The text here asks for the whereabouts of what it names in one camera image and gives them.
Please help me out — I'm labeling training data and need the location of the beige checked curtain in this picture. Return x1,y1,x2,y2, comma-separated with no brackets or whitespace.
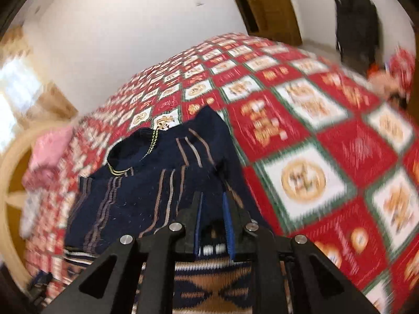
1,26,78,152

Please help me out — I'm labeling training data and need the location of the red christmas patchwork bedspread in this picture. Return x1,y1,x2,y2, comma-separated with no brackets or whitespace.
25,33,418,313

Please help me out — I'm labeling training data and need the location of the brown wooden door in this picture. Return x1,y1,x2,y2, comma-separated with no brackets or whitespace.
235,0,302,46

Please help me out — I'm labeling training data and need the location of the navy striped knit sweater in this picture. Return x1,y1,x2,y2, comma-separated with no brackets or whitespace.
64,107,264,259

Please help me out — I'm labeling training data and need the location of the black bag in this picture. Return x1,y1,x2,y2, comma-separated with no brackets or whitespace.
334,0,380,68

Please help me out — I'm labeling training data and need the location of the grey floral pillow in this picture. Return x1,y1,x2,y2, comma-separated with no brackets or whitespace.
19,189,42,240

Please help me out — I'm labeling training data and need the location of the brown patterned knit sweater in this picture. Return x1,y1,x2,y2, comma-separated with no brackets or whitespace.
62,228,296,314

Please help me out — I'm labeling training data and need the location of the cream wooden headboard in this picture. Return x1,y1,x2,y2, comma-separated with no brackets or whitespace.
1,120,70,290

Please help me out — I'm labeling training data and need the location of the pink folded blanket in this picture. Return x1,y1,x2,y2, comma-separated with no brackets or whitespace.
22,125,74,192

